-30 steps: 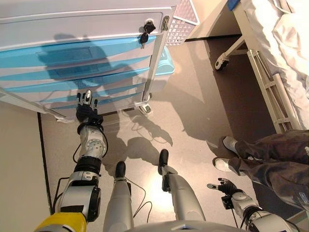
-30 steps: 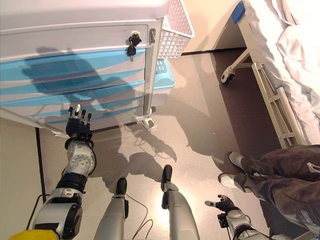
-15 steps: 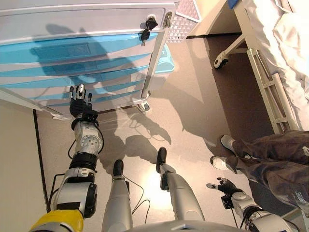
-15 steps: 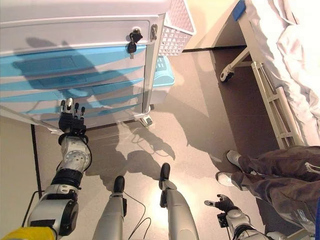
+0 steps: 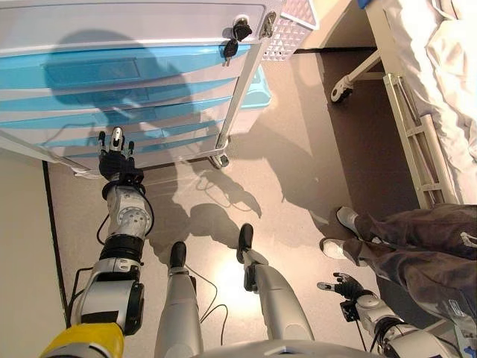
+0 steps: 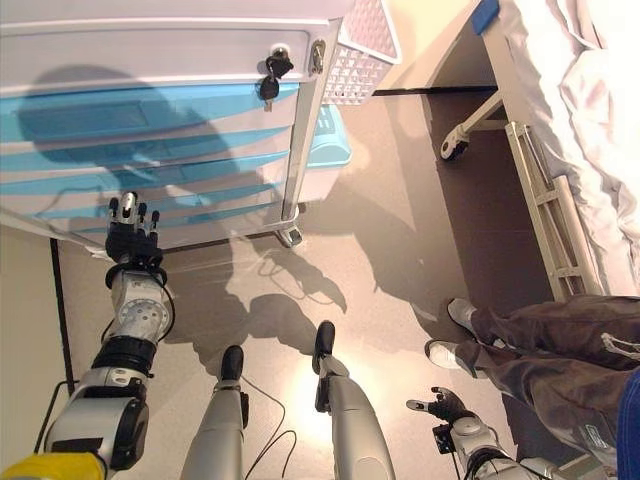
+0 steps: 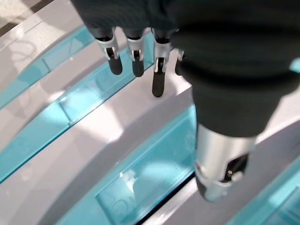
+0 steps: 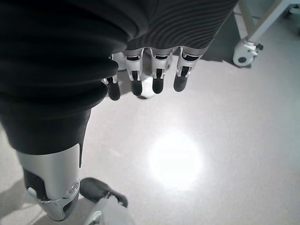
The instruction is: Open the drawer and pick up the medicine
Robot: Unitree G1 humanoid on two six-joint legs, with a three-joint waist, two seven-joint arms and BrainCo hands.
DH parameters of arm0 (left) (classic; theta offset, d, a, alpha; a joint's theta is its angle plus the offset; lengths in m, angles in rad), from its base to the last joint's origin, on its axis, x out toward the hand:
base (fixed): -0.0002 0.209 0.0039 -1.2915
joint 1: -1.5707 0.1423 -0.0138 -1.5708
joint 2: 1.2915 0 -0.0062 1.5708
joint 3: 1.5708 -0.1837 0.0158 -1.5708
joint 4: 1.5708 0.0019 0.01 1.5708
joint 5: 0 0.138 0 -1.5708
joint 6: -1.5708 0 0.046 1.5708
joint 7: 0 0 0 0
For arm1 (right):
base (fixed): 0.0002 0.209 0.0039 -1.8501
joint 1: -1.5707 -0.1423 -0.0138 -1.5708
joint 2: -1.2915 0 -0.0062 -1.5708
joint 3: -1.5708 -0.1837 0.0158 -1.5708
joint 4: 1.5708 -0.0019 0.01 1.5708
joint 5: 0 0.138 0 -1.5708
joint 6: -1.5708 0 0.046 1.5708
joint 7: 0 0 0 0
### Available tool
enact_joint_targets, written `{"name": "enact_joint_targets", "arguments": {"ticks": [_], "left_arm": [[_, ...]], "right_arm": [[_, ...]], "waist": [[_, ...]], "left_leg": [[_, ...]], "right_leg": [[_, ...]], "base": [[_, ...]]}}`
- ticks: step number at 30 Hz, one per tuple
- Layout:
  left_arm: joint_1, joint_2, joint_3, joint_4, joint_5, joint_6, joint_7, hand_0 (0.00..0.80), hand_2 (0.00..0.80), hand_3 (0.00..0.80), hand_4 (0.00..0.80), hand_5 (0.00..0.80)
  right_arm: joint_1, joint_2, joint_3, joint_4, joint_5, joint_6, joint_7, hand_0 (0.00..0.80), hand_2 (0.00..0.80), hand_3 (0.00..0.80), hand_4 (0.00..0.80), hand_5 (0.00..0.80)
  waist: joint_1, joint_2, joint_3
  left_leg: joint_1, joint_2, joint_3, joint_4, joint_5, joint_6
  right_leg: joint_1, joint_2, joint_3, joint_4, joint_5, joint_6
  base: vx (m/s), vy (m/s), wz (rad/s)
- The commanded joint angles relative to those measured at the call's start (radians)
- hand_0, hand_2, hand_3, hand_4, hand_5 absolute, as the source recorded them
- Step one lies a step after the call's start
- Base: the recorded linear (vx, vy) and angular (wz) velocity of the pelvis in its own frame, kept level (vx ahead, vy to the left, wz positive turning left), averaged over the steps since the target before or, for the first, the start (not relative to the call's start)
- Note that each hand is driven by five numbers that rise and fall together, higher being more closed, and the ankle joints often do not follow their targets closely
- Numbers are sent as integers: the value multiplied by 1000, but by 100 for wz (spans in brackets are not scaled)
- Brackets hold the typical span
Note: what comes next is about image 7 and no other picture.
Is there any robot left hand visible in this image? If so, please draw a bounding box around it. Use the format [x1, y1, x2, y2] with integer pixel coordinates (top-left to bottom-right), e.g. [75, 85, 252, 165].
[70, 0, 300, 202]

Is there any blue front cart drawer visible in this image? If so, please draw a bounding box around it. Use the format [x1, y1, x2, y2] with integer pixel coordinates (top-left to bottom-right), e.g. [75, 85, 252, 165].
[0, 32, 155, 186]
[225, 159, 300, 225]
[53, 105, 197, 225]
[0, 23, 94, 111]

